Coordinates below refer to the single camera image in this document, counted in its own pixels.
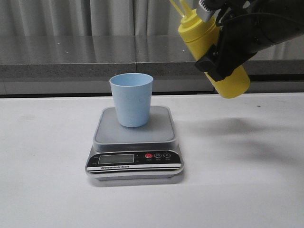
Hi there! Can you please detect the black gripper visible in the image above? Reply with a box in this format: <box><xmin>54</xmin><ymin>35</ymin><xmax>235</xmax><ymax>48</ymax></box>
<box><xmin>195</xmin><ymin>0</ymin><xmax>304</xmax><ymax>81</ymax></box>

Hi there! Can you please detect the yellow squeeze bottle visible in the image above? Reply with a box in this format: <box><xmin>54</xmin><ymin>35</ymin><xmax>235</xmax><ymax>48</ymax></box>
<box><xmin>170</xmin><ymin>0</ymin><xmax>250</xmax><ymax>99</ymax></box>

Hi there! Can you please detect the light blue plastic cup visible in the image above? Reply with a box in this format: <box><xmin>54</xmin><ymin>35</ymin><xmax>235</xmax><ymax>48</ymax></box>
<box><xmin>109</xmin><ymin>73</ymin><xmax>153</xmax><ymax>128</ymax></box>

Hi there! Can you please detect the silver electronic kitchen scale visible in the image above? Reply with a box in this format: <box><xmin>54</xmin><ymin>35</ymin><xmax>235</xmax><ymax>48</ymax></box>
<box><xmin>85</xmin><ymin>106</ymin><xmax>184</xmax><ymax>186</ymax></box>

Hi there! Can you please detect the grey stone counter ledge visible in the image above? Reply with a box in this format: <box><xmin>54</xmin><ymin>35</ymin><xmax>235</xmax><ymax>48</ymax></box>
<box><xmin>0</xmin><ymin>33</ymin><xmax>304</xmax><ymax>95</ymax></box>

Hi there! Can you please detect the grey curtain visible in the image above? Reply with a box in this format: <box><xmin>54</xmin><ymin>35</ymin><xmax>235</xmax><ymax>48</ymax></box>
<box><xmin>0</xmin><ymin>0</ymin><xmax>187</xmax><ymax>36</ymax></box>

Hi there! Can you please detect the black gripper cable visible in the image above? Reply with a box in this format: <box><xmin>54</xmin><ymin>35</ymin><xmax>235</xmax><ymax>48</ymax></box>
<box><xmin>215</xmin><ymin>6</ymin><xmax>304</xmax><ymax>28</ymax></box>

